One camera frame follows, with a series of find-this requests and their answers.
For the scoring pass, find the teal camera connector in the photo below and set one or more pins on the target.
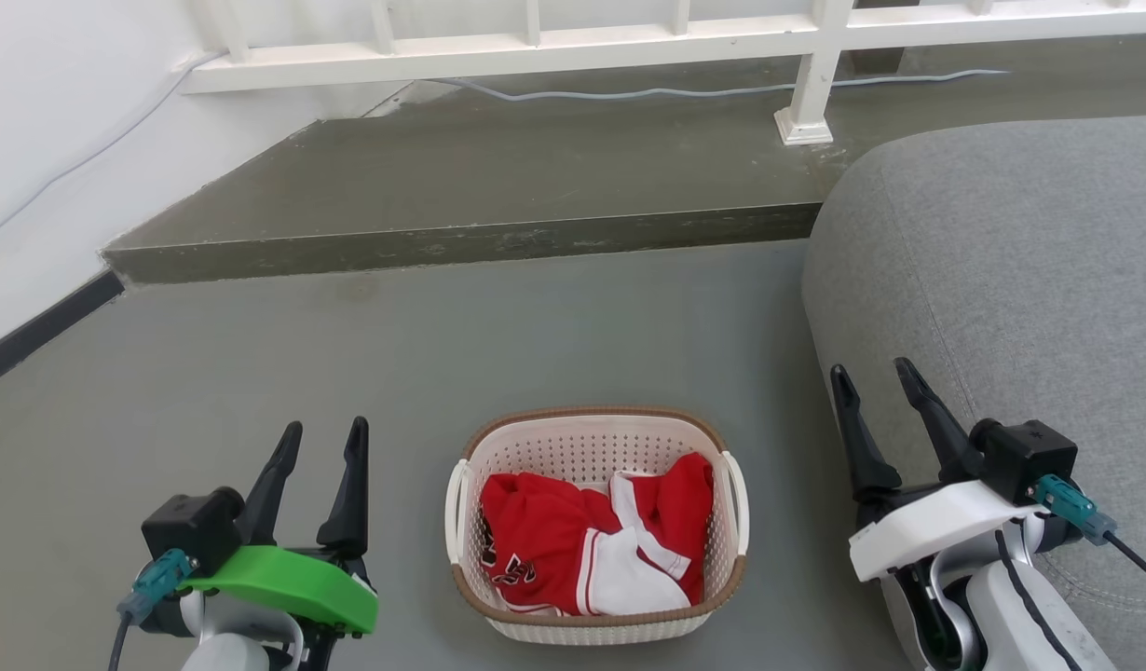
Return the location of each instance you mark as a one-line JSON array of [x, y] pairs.
[[1071, 503], [158, 580]]

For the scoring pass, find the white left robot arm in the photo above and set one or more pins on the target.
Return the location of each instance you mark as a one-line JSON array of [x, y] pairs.
[[228, 652]]

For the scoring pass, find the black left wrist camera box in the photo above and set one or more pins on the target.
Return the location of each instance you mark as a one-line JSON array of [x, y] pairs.
[[191, 531]]

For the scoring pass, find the grey fabric sofa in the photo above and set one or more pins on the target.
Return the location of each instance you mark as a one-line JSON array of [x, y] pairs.
[[1020, 280]]

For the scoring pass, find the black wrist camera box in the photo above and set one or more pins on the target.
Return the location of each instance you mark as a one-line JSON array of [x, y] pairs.
[[1025, 457], [191, 531]]

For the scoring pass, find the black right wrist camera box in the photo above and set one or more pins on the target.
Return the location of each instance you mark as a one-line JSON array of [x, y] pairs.
[[1025, 457]]

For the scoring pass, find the white perforated laundry basket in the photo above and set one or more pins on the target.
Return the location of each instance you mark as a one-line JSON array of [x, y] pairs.
[[592, 438]]

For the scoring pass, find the white wooden railing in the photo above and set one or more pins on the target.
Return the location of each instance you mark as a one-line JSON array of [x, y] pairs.
[[536, 51]]

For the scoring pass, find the red jersey garment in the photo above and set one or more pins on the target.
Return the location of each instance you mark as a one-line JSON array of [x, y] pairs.
[[545, 531]]

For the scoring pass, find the black baseboard strip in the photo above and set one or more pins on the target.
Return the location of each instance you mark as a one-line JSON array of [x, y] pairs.
[[42, 326]]

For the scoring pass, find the teal right camera connector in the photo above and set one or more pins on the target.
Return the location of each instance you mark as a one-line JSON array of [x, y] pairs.
[[1071, 503]]

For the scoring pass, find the grey concrete raised step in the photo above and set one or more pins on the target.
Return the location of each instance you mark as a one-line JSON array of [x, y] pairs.
[[536, 177]]

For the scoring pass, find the teal left camera connector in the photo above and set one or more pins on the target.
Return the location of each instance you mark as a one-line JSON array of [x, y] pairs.
[[158, 580]]

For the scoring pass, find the white shorts with red stripes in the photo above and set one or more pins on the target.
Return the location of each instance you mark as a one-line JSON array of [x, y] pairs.
[[629, 573]]

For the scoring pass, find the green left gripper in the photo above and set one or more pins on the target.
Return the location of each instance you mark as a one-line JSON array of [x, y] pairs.
[[293, 582]]

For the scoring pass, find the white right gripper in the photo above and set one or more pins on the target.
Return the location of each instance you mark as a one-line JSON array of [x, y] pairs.
[[936, 522]]

